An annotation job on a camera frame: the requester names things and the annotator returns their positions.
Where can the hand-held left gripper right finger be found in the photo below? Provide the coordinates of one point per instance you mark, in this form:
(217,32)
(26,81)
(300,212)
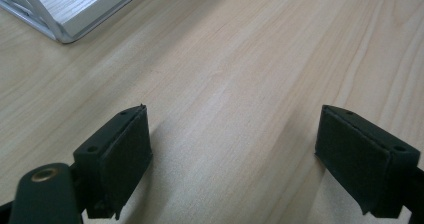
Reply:
(360,160)

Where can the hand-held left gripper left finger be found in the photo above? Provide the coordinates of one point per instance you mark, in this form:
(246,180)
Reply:
(115,164)

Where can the white metal-framed rack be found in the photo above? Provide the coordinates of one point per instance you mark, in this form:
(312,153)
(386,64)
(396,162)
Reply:
(63,7)

